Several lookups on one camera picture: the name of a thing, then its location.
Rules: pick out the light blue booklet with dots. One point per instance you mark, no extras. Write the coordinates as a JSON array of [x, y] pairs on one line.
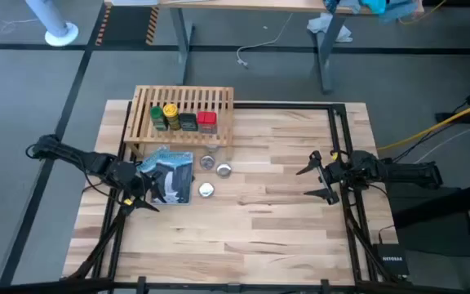
[[153, 158]]

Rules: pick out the red-lid spice container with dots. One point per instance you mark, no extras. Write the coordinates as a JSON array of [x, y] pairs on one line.
[[207, 120]]

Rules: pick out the wooden desk with grey legs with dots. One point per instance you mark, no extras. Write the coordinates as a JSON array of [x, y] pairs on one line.
[[259, 4]]

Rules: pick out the white tower fan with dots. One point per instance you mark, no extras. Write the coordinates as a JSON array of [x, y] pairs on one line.
[[55, 24]]

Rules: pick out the teal cloth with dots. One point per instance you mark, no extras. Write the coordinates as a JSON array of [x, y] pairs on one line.
[[375, 5]]

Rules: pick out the yellow-lid spice jar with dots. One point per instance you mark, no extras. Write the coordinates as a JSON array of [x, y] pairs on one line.
[[171, 114]]

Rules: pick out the dark blue cloth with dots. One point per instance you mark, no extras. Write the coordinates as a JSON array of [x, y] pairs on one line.
[[343, 4]]

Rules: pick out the hazard-striped floor mat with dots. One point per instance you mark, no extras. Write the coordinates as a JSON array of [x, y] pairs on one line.
[[127, 24]]

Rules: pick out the black Netgear network switch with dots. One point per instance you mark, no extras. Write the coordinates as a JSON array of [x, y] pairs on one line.
[[392, 259]]

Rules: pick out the light blue cloth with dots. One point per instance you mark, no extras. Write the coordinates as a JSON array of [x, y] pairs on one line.
[[400, 11]]

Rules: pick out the dark green spice tin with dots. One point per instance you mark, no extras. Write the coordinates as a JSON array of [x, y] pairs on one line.
[[188, 121]]

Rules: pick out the green-lid glass spice jar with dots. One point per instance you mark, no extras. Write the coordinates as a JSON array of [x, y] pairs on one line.
[[158, 116]]

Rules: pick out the white plastic bin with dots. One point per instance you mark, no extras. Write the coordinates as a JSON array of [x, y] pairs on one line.
[[137, 2]]

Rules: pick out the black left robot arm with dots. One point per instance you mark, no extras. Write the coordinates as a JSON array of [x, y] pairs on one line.
[[84, 159]]

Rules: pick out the orange-rimmed tin lid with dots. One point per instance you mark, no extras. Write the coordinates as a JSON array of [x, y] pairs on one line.
[[206, 190]]

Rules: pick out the white cloth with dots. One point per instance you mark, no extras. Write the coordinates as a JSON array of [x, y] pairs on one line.
[[320, 23]]

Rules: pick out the wooden slatted shelf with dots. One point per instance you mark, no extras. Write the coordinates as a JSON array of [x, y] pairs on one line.
[[186, 96]]

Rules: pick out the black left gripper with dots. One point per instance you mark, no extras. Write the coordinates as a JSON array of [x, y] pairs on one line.
[[131, 179]]

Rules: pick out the Yellowstone waterfall book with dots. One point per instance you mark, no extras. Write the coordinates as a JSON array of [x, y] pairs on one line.
[[180, 179]]

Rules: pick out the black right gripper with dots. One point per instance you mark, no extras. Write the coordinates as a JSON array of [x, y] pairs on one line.
[[349, 171]]

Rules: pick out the black aluminium table frame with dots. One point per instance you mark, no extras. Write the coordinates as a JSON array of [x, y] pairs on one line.
[[284, 105]]

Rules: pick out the red-rimmed tin lid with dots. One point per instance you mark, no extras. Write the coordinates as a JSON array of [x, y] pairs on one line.
[[207, 162]]

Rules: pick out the blue-rimmed tin lid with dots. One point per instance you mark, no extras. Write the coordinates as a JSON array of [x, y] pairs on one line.
[[224, 170]]

